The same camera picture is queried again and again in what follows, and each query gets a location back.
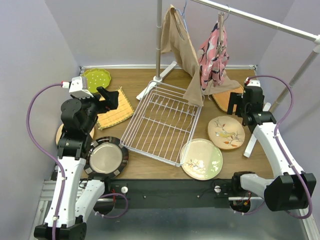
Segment blue wire hanger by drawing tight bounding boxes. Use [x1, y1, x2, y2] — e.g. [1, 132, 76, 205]
[175, 0, 189, 33]

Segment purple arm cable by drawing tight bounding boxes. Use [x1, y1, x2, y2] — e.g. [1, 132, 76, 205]
[26, 82, 130, 240]
[233, 75, 313, 220]

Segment beige hanging shirt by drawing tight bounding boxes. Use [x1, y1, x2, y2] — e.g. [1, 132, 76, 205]
[160, 5, 240, 107]

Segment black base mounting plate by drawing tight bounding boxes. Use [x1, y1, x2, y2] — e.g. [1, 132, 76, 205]
[79, 177, 253, 210]

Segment beige plate orange leaves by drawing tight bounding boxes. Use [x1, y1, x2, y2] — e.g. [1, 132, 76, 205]
[55, 124, 95, 148]

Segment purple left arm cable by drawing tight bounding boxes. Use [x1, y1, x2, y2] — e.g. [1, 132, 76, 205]
[26, 82, 130, 240]

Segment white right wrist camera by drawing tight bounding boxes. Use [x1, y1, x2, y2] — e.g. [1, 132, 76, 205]
[244, 77, 261, 87]

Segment pink patterned hanging garment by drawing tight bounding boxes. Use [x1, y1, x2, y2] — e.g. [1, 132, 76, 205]
[197, 22, 229, 95]

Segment black rimmed silver plate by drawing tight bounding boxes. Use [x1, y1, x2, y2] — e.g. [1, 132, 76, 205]
[84, 136, 129, 179]

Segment white wire dish rack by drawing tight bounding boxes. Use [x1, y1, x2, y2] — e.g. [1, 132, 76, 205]
[120, 80, 202, 167]

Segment cream green floral plate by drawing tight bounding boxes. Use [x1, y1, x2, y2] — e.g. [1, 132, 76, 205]
[179, 138, 223, 181]

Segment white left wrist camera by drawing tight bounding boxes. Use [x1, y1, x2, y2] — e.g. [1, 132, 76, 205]
[69, 76, 94, 99]

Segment white clothes rack frame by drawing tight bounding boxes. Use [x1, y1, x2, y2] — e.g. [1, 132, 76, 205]
[136, 0, 320, 158]

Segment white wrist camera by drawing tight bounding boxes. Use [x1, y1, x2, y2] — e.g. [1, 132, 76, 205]
[244, 77, 261, 87]
[69, 76, 94, 99]

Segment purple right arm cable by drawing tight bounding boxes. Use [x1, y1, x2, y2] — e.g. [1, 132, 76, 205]
[233, 75, 313, 220]

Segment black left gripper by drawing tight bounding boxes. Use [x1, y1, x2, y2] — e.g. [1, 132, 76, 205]
[73, 86, 119, 133]

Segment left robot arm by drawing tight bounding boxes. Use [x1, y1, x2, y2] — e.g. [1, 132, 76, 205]
[33, 86, 119, 240]

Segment wooden clip hanger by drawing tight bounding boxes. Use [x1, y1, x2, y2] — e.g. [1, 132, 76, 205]
[215, 10, 230, 57]

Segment yellow woven placemat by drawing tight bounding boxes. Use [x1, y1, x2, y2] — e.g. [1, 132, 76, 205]
[97, 87, 135, 130]

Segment green polka dot plate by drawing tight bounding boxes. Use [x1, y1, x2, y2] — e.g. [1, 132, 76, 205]
[81, 68, 112, 93]

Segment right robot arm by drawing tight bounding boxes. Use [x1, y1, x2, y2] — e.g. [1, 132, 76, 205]
[227, 81, 317, 212]

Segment bird pattern beige plate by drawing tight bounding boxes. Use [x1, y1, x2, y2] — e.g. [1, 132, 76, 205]
[207, 116, 246, 150]

